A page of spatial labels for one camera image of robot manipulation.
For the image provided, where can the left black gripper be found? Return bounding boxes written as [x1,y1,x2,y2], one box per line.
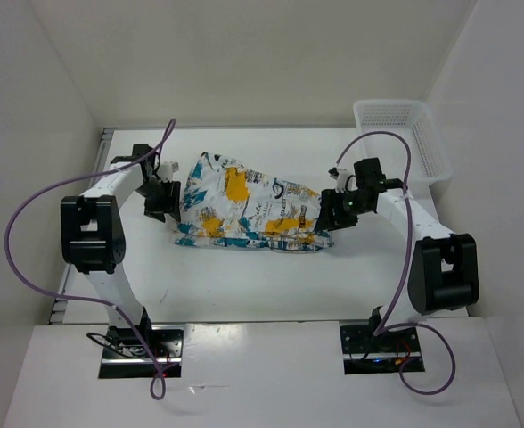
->
[135,178,181,223]

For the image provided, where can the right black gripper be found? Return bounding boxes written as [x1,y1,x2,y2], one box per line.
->
[315,187,373,231]

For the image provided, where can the colourful printed shorts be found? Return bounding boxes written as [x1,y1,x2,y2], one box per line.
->
[171,152,333,252]

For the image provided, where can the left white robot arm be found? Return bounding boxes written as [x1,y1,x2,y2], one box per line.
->
[60,144,181,357]

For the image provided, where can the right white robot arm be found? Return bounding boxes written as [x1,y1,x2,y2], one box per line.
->
[315,158,479,350]

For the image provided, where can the white plastic mesh basket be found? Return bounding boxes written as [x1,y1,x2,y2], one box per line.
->
[353,99,453,185]

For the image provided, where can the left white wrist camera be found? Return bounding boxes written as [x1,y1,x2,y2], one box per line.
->
[156,161,179,183]

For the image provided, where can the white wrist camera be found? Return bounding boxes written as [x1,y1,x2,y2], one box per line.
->
[156,161,179,183]
[328,167,357,193]

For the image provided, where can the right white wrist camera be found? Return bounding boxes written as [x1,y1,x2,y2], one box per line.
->
[328,167,357,193]

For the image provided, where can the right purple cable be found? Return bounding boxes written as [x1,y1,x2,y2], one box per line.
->
[335,131,459,396]

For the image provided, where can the purple cable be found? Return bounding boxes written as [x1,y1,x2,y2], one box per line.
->
[4,117,177,399]
[335,131,459,396]

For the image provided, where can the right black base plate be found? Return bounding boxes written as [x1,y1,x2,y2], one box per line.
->
[340,320,425,375]

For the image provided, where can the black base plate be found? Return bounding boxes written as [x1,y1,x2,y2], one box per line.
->
[340,320,425,375]
[86,325,184,380]

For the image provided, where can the aluminium table edge rail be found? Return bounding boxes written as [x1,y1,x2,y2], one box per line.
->
[47,127,116,325]

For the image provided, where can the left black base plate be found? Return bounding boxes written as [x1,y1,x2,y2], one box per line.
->
[86,325,184,380]

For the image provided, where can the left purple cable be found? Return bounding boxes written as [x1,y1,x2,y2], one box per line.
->
[4,117,177,399]

